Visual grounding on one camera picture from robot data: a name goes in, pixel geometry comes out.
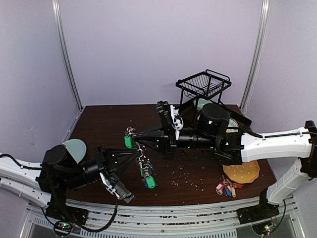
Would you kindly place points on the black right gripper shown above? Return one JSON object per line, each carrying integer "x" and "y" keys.
{"x": 167, "y": 136}

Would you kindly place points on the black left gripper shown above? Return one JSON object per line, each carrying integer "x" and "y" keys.
{"x": 99, "y": 153}

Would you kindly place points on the green key tag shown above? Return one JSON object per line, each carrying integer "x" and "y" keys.
{"x": 128, "y": 141}
{"x": 150, "y": 182}

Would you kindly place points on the grey disc keyring organizer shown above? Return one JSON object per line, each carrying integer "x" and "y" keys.
{"x": 145, "y": 166}

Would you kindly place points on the red key tag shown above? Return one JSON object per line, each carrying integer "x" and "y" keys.
{"x": 219, "y": 188}

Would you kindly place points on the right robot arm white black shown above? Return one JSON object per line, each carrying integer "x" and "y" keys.
{"x": 209, "y": 132}

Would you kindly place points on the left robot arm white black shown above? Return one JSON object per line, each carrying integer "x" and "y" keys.
{"x": 64, "y": 167}

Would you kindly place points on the teal plate with flower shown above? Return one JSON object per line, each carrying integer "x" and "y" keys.
{"x": 77, "y": 149}

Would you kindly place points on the teal ceramic bowl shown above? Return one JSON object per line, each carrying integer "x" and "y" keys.
{"x": 202, "y": 102}

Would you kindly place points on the white blue patterned plate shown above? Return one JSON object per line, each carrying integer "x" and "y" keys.
{"x": 233, "y": 123}

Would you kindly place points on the blue key tag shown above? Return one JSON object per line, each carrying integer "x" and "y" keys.
{"x": 228, "y": 192}

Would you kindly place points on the yellow key tag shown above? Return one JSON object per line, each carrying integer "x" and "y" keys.
{"x": 233, "y": 192}

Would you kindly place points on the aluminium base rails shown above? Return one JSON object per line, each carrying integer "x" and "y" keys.
{"x": 217, "y": 220}

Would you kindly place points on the yellow dotted plate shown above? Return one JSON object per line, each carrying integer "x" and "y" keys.
{"x": 247, "y": 172}

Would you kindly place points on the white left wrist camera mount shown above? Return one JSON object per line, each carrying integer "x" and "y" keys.
{"x": 109, "y": 187}

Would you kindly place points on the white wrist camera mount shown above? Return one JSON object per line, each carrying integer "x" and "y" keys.
{"x": 177, "y": 121}
{"x": 109, "y": 187}

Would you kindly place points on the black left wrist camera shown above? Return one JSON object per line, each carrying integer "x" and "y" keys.
{"x": 120, "y": 189}

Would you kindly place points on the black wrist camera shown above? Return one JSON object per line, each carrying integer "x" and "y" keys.
{"x": 163, "y": 110}
{"x": 120, "y": 189}

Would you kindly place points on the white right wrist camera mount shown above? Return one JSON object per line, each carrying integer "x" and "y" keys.
{"x": 177, "y": 121}

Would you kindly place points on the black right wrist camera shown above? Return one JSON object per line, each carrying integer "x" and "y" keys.
{"x": 163, "y": 110}

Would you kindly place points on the black wire dish rack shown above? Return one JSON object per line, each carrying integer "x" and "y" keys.
{"x": 208, "y": 85}

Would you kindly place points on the right aluminium frame post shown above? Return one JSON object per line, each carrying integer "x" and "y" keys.
{"x": 255, "y": 63}

